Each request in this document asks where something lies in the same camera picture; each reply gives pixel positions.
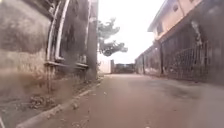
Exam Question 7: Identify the littered dirt strip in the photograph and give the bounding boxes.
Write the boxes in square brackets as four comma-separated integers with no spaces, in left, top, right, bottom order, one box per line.
[0,76,101,128]

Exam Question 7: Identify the peach building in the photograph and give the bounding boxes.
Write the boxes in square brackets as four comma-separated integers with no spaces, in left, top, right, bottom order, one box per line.
[147,0,204,41]

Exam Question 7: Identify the reddish brown paved lane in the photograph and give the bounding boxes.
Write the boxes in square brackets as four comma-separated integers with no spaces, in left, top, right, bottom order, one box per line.
[33,73,224,128]

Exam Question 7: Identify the trees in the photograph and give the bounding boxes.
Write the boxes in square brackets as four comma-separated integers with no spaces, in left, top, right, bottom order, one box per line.
[97,18,129,57]

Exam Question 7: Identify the white wall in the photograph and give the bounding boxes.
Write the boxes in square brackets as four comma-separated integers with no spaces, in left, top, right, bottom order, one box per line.
[98,59,113,75]

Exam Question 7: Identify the concrete kerb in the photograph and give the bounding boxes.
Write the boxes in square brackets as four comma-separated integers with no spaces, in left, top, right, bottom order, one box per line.
[14,79,104,128]

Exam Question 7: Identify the dark compound wall with gate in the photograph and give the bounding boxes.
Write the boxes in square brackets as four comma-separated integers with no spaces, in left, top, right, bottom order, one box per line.
[134,0,224,86]

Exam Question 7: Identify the dark gate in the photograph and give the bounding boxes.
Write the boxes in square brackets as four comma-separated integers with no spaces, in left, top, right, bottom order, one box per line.
[111,63,136,75]

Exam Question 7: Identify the weathered grey building with pipes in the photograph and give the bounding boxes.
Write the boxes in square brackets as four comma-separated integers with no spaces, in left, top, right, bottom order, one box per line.
[0,0,100,98]

